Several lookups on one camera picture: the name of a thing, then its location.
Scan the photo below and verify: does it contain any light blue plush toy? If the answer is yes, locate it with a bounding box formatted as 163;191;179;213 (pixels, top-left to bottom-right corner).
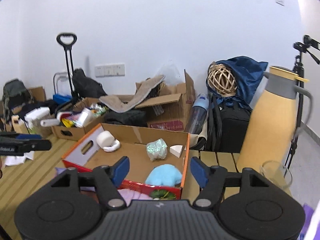
145;164;182;187

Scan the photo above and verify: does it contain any white wall socket panel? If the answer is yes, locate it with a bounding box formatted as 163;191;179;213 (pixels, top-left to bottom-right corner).
94;63;125;77

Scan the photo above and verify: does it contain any orange-rimmed cardboard tray box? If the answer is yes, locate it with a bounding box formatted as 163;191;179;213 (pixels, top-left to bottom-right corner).
62;124;190;199

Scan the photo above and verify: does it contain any beige fleece mat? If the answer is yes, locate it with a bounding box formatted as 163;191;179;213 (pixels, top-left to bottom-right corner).
99;75;165;113

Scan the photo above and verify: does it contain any iridescent glitter plastic bag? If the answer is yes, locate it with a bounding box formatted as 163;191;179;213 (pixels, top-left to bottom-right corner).
146;138;168;161

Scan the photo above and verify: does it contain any white plastic bottle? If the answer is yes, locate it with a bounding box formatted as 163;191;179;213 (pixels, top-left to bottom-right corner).
40;119;60;127

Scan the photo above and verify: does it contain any white wedge sponge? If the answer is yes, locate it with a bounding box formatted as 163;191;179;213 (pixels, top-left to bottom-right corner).
169;145;183;158

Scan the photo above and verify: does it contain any small open cardboard box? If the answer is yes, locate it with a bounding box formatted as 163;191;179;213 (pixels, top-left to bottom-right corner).
52;98;106;141

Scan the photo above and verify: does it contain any woven rattan ball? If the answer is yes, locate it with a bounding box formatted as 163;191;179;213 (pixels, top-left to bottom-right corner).
207;62;237;97

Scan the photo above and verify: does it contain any dark blue satin cloth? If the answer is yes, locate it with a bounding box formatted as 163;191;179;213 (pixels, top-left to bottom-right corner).
206;56;268;110

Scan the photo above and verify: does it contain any large brown cardboard box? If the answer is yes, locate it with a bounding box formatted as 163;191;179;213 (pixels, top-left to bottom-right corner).
117;69;196;132

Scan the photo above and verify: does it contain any black bag on trolley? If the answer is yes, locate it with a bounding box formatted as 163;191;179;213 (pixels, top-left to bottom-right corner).
72;68;107;98

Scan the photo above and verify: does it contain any pink satin cloth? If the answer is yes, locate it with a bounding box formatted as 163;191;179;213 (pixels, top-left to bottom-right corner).
55;167;154;207

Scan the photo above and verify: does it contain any black folded garment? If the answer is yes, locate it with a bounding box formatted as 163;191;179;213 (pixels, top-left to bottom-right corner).
104;109;148;127

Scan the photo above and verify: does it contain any black trolley handle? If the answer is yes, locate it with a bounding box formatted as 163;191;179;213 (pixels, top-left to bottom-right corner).
56;33;79;103

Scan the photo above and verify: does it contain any blue-capped water bottle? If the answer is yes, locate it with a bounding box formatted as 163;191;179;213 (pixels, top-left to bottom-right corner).
184;93;209;134

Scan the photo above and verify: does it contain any clear glass cup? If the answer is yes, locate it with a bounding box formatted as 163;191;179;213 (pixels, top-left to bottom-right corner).
260;160;293;190

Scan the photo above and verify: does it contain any yellow grey thermos jug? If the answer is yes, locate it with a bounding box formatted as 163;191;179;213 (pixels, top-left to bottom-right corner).
236;66;313;172

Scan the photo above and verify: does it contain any dark green backpack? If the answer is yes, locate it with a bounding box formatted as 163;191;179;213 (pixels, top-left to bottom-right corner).
2;79;34;122

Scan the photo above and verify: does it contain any black camera tripod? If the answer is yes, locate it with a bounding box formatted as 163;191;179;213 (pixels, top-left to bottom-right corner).
283;35;320;170

